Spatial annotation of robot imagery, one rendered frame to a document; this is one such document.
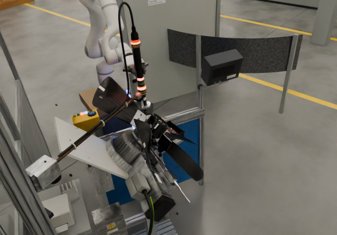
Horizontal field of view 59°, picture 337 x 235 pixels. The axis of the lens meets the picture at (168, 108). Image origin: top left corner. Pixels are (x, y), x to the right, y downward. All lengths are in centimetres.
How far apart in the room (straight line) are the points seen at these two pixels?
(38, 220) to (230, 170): 207
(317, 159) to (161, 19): 216
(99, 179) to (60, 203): 23
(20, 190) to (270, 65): 278
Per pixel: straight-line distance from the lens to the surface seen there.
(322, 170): 317
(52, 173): 120
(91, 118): 192
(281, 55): 337
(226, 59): 210
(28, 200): 117
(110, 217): 166
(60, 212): 159
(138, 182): 134
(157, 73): 366
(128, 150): 149
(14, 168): 107
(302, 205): 283
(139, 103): 153
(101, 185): 157
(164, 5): 340
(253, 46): 323
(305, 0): 742
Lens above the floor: 216
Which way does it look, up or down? 35 degrees down
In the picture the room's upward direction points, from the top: 4 degrees counter-clockwise
